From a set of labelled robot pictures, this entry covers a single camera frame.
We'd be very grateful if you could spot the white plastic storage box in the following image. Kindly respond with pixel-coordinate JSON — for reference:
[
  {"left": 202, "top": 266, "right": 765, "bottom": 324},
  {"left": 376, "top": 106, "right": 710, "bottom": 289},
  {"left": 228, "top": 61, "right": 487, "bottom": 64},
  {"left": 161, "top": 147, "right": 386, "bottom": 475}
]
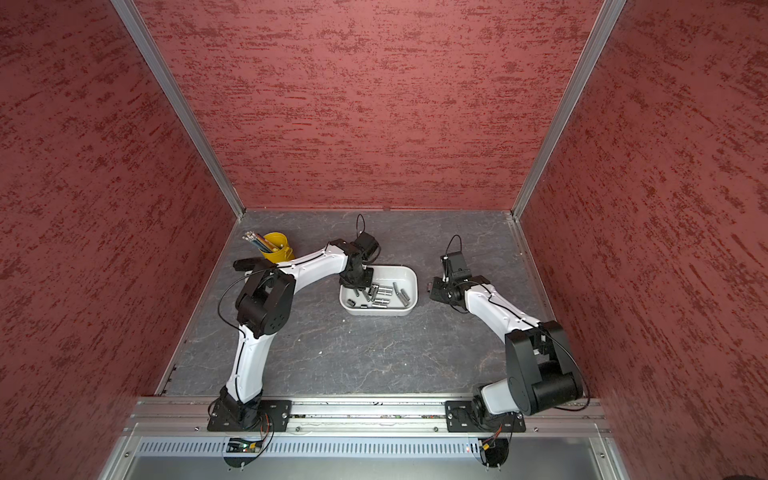
[{"left": 339, "top": 265, "right": 418, "bottom": 317}]

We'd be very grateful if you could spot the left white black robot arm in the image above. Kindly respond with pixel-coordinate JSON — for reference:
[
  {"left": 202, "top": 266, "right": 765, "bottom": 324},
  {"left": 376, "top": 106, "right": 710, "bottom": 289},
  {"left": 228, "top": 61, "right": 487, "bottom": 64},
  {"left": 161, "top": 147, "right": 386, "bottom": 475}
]
[{"left": 217, "top": 232, "right": 380, "bottom": 424}]

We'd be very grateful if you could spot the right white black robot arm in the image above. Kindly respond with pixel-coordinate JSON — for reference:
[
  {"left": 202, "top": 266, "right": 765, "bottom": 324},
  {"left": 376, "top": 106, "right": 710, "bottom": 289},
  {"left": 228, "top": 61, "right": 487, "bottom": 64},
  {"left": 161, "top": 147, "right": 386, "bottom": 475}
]
[{"left": 429, "top": 277, "right": 585, "bottom": 416}]

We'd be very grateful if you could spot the yellow pencil cup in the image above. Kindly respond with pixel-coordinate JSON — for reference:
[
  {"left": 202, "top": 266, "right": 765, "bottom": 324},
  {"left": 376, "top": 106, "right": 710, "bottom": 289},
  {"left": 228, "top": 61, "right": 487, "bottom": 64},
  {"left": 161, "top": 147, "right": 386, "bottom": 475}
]
[{"left": 263, "top": 232, "right": 295, "bottom": 264}]

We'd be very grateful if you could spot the black stapler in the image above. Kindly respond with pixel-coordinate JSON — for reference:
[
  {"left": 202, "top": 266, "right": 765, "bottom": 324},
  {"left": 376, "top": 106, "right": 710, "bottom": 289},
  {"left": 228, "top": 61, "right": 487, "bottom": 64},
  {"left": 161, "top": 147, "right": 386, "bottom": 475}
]
[{"left": 232, "top": 257, "right": 263, "bottom": 272}]

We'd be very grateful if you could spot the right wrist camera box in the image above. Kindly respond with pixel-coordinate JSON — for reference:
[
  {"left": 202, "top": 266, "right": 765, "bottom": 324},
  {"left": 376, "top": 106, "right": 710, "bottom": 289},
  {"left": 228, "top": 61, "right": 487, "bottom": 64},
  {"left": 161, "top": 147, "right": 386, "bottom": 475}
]
[{"left": 441, "top": 251, "right": 472, "bottom": 284}]

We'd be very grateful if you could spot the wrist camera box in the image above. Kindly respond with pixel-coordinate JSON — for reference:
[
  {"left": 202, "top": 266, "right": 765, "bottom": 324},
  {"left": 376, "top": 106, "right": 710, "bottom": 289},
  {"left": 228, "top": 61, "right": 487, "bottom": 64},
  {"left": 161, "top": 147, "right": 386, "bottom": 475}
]
[
  {"left": 352, "top": 231, "right": 381, "bottom": 264},
  {"left": 441, "top": 251, "right": 472, "bottom": 284}
]

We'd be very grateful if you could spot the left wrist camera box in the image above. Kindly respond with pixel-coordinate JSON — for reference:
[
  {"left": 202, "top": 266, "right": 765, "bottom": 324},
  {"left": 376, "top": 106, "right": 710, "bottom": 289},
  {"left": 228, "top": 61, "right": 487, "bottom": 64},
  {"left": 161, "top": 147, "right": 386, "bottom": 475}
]
[{"left": 352, "top": 231, "right": 381, "bottom": 264}]

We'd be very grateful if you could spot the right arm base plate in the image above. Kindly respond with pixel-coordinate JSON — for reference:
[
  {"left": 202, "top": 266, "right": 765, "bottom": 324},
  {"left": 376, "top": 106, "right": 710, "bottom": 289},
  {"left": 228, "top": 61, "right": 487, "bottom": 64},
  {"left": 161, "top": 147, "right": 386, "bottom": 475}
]
[{"left": 444, "top": 399, "right": 526, "bottom": 434}]

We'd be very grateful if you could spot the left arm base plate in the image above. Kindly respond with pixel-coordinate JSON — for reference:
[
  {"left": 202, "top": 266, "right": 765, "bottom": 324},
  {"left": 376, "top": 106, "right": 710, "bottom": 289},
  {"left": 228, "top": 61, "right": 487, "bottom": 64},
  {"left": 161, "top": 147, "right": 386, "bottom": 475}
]
[{"left": 206, "top": 399, "right": 293, "bottom": 433}]

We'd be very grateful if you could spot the aluminium front rail frame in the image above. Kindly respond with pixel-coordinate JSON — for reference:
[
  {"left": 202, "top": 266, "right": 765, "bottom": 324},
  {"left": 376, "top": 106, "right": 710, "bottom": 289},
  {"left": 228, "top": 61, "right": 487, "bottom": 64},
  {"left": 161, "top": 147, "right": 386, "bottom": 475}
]
[{"left": 101, "top": 394, "right": 629, "bottom": 479}]

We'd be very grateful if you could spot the right aluminium corner post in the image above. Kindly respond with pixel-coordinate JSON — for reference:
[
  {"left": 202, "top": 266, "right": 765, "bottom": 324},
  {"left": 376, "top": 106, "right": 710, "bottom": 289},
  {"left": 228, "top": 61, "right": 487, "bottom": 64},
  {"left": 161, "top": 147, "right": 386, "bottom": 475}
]
[{"left": 511, "top": 0, "right": 626, "bottom": 223}]

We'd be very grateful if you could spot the aluminium corner post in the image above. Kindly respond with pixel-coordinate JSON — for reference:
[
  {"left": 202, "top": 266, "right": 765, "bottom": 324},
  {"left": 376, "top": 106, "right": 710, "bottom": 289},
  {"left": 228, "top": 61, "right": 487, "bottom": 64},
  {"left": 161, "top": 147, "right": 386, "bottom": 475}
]
[
  {"left": 511, "top": 0, "right": 626, "bottom": 223},
  {"left": 110, "top": 0, "right": 246, "bottom": 220}
]

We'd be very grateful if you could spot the left aluminium corner post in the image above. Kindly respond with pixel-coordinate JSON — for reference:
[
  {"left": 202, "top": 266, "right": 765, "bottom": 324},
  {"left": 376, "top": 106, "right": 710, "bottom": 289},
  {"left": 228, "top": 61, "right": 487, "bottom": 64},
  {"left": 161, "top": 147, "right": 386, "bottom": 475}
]
[{"left": 110, "top": 0, "right": 246, "bottom": 220}]

